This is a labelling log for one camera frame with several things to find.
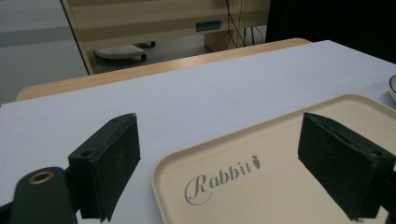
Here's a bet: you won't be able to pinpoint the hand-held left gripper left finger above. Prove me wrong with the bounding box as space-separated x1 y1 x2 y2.
67 112 141 223

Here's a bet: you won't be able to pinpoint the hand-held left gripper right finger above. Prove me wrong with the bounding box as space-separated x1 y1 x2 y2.
297 112 396 221

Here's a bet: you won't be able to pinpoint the beige plastic tray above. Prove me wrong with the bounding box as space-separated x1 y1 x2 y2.
151 93 396 224

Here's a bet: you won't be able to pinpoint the white bowl with dark rim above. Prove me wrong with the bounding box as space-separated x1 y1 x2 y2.
388 74 396 102

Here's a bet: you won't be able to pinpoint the beige wooden desk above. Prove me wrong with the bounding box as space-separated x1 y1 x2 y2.
61 0 271 76

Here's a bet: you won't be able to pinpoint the black cables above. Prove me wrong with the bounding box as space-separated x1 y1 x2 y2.
224 0 265 49

